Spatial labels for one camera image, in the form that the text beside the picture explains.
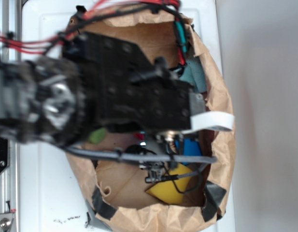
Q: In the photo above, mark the light blue cloth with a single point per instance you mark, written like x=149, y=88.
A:
x=193, y=73

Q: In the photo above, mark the black metal bracket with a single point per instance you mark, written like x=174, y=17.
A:
x=4, y=155

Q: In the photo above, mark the aluminium frame rail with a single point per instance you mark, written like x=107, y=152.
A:
x=10, y=20

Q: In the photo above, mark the brown paper bag tray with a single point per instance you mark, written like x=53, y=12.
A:
x=115, y=193

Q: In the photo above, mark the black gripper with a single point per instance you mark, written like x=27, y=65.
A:
x=125, y=92

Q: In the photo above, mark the red paper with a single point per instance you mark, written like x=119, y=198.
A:
x=140, y=136

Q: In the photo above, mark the blue rectangular block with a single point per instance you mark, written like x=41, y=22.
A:
x=188, y=148

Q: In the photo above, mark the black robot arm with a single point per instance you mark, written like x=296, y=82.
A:
x=44, y=101

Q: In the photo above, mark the green plush toy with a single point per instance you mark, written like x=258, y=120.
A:
x=97, y=136

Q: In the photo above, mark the silver corner bracket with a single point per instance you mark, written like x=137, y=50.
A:
x=6, y=222

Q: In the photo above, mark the yellow sponge piece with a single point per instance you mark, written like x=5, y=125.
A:
x=167, y=192

